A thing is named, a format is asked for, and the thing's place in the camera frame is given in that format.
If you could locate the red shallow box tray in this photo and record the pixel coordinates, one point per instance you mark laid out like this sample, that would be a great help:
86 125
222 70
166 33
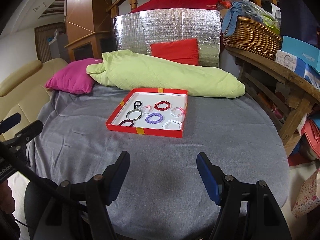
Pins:
163 112

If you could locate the silver metal bangle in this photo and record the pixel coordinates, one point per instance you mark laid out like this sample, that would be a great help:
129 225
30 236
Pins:
134 114

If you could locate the blue cloth in basket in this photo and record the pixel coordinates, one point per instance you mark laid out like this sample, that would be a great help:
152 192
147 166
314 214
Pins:
229 21

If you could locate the wooden cabinet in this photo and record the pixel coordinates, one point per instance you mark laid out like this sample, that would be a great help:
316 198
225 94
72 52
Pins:
89 29

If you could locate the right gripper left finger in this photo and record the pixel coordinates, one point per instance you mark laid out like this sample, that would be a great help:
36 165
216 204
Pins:
79 211

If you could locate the silver foil insulation panel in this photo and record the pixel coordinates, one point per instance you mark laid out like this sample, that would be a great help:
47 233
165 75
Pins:
137 31

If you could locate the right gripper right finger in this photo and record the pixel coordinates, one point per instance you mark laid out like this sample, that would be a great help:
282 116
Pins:
247 211

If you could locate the dark navy bag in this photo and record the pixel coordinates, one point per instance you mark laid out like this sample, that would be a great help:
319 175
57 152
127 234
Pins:
297 21

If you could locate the wicker basket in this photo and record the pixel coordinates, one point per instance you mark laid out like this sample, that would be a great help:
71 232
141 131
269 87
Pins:
254 37

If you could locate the magenta pillow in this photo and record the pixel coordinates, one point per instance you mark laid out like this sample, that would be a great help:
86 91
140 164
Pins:
73 78

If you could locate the red pillow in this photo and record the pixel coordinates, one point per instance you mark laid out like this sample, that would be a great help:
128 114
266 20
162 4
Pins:
182 51

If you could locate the blue fashion box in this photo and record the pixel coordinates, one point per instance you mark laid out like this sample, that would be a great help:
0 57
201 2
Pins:
308 53

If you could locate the beige leather sofa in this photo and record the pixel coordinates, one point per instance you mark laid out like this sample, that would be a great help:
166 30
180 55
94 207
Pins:
23 92

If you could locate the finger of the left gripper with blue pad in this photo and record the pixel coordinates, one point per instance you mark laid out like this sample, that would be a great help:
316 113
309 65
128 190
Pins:
10 122

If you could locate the person left hand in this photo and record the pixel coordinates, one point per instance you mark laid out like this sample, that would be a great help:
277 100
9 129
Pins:
7 202

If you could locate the light green rolled blanket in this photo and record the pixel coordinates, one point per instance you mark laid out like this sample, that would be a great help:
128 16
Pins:
128 70

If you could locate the wooden side table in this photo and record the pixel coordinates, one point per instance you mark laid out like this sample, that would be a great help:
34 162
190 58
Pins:
302 96

